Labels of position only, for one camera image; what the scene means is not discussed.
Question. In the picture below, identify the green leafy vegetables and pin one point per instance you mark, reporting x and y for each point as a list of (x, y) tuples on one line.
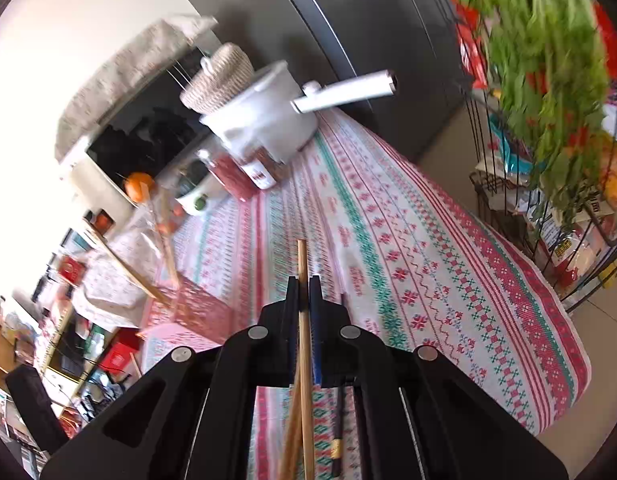
[(547, 59)]

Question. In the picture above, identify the clear jar with tangerines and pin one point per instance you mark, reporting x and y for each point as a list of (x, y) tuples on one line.
[(170, 216)]

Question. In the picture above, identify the large orange fruit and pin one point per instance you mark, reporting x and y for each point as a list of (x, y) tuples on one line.
[(138, 186)]

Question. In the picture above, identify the jar of red goji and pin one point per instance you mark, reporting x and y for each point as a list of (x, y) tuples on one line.
[(223, 167)]

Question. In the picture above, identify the black chopstick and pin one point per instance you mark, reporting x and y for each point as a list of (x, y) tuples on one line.
[(338, 431)]

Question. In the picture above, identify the woven basket lid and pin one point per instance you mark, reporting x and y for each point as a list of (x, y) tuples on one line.
[(222, 76)]

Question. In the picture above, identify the white bowl with squash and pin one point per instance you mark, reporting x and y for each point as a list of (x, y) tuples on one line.
[(197, 189)]

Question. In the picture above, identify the jar with white label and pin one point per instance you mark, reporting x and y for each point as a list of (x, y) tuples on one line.
[(260, 167)]

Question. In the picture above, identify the grey refrigerator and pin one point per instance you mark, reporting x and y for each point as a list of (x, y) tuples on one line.
[(331, 40)]

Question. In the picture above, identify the pink perforated utensil holder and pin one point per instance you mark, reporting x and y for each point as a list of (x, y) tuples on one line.
[(201, 313)]

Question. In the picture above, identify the floral cloth on microwave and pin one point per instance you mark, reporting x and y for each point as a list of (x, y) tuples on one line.
[(125, 73)]

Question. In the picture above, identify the black wire rack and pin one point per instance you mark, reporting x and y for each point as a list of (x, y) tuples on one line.
[(576, 261)]

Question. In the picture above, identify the white rice cooker pot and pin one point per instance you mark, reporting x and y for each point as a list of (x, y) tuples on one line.
[(282, 114)]

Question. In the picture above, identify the red box on floor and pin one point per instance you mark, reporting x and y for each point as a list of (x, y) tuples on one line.
[(119, 355)]

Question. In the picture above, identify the floral cloth on side table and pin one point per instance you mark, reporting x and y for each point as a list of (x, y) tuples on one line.
[(109, 316)]

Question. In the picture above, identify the black microwave oven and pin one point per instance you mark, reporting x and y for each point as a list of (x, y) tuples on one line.
[(152, 132)]

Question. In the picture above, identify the patterned red green tablecloth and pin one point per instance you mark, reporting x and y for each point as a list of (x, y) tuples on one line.
[(410, 266)]

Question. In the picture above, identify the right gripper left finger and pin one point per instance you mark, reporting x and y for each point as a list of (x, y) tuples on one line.
[(191, 415)]

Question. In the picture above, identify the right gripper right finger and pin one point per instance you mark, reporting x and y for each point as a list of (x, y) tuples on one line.
[(416, 415)]

